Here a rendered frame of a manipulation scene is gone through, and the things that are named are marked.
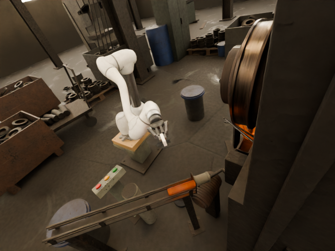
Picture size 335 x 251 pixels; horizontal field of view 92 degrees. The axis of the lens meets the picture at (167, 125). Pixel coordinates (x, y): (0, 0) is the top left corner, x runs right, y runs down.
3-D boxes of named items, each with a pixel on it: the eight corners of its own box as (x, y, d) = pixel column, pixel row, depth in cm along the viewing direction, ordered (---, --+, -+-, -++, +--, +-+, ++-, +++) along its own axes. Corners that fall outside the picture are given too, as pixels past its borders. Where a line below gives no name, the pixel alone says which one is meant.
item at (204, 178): (211, 184, 92) (211, 178, 88) (196, 188, 91) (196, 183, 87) (206, 175, 97) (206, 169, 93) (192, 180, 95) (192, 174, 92)
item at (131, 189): (159, 215, 147) (140, 187, 114) (151, 227, 141) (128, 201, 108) (150, 207, 154) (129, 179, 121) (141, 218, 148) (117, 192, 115)
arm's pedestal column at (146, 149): (120, 163, 205) (109, 147, 185) (139, 141, 227) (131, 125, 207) (144, 174, 184) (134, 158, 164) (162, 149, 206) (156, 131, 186)
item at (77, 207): (120, 231, 144) (95, 213, 117) (90, 269, 128) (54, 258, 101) (101, 210, 163) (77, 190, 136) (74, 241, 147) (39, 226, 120)
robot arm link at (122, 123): (118, 131, 178) (109, 115, 164) (131, 122, 185) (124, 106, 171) (125, 137, 167) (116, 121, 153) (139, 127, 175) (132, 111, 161)
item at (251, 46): (270, 95, 99) (289, 3, 69) (242, 148, 76) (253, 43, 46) (258, 94, 103) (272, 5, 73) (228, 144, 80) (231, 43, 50)
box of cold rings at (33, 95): (51, 101, 420) (28, 74, 372) (65, 106, 374) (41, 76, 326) (8, 126, 366) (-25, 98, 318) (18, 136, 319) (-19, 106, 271)
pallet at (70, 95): (108, 81, 432) (100, 65, 404) (124, 86, 382) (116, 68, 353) (66, 105, 379) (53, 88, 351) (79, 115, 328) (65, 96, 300)
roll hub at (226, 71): (249, 87, 95) (254, 36, 77) (229, 116, 81) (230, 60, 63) (239, 86, 98) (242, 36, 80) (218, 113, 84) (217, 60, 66)
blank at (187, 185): (185, 189, 97) (183, 184, 98) (201, 184, 85) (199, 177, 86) (163, 197, 88) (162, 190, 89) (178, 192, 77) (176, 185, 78)
